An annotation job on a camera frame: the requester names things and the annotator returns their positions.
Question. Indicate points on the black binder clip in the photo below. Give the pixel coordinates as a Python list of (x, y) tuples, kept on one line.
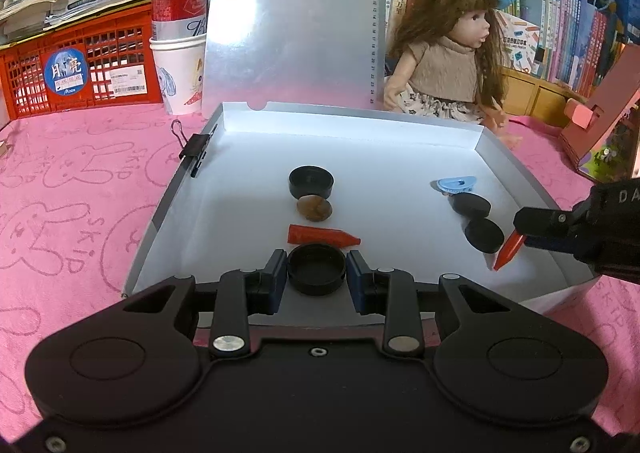
[(193, 149)]

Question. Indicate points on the translucent plastic clipboard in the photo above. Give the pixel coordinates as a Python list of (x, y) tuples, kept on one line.
[(325, 52)]

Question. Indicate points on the pink bunny towel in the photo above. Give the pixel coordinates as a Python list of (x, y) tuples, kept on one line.
[(93, 178)]

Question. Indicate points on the wooden drawer shelf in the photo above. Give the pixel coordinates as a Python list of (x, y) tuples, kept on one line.
[(529, 96)]

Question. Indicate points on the brown nut piece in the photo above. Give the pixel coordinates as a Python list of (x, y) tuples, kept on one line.
[(314, 208)]

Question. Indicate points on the row of upright books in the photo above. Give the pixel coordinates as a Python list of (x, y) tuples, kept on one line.
[(560, 17)]

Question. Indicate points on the brown-haired baby doll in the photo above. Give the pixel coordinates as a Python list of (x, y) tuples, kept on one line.
[(448, 56)]

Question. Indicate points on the blue clip piece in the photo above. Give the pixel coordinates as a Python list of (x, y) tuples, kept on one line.
[(456, 185)]

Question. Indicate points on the white paper cup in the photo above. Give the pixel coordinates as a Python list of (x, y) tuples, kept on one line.
[(179, 66)]

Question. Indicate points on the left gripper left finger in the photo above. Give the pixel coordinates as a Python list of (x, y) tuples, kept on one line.
[(241, 294)]

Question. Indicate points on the red soda can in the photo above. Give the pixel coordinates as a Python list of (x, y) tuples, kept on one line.
[(178, 19)]

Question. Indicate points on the white shallow cardboard box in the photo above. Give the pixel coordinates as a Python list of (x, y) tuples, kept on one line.
[(232, 209)]

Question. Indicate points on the black round disc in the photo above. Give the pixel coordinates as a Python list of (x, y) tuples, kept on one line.
[(484, 235), (470, 205)]

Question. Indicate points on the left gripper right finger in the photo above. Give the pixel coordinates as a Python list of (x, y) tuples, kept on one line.
[(392, 294)]

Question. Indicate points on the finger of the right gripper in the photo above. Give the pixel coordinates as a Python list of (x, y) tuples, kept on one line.
[(542, 223)]

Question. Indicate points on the red plastic basket left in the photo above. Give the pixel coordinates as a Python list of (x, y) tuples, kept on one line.
[(103, 61)]

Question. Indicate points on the red cone piece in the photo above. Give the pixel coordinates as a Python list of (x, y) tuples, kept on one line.
[(509, 249), (304, 234)]

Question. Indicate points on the white stationery box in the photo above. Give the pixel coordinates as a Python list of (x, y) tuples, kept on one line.
[(520, 42)]

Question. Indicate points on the black round lid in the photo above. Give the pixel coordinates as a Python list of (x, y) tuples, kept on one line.
[(310, 180), (316, 269)]

